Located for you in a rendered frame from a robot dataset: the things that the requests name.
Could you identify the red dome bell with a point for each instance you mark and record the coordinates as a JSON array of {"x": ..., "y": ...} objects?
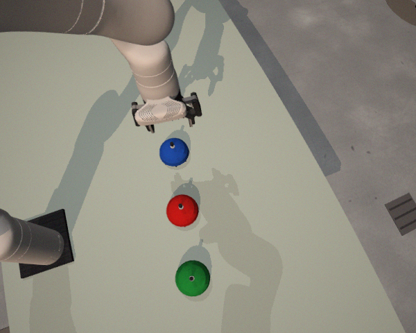
[{"x": 182, "y": 210}]

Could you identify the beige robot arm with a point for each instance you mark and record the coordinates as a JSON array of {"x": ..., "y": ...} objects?
[{"x": 132, "y": 25}]

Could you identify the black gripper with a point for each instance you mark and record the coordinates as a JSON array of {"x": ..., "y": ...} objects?
[{"x": 194, "y": 110}]

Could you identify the blue dome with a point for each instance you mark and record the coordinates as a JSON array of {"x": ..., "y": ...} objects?
[{"x": 174, "y": 152}]

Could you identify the green dome bell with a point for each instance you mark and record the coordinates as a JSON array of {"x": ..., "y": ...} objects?
[{"x": 192, "y": 278}]

